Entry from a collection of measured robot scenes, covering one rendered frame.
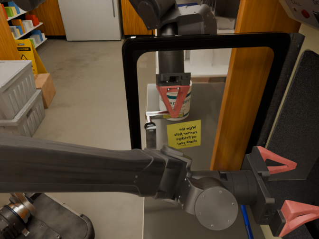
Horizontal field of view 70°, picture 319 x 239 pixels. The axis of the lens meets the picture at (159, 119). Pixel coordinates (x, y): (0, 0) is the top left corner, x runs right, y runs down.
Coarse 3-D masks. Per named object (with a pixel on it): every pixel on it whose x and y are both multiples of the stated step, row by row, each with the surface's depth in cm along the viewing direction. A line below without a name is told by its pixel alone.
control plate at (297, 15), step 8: (288, 0) 34; (296, 0) 32; (304, 0) 29; (312, 0) 28; (296, 8) 34; (304, 8) 31; (312, 8) 29; (296, 16) 36; (312, 16) 31; (312, 24) 33
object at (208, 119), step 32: (256, 32) 40; (160, 64) 41; (192, 64) 41; (224, 64) 42; (256, 64) 43; (160, 96) 44; (192, 96) 45; (224, 96) 46; (256, 96) 48; (160, 128) 49; (192, 128) 50; (224, 128) 51; (192, 160) 56; (224, 160) 58
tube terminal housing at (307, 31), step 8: (304, 32) 40; (312, 32) 38; (304, 40) 40; (312, 40) 38; (304, 48) 40; (312, 48) 38; (296, 64) 42; (288, 88) 45; (272, 128) 51; (264, 232) 56
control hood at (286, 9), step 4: (280, 0) 38; (284, 0) 36; (284, 4) 37; (284, 8) 38; (288, 8) 37; (288, 12) 38; (292, 16) 38; (296, 20) 39; (304, 24) 37; (308, 24) 34; (316, 28) 33
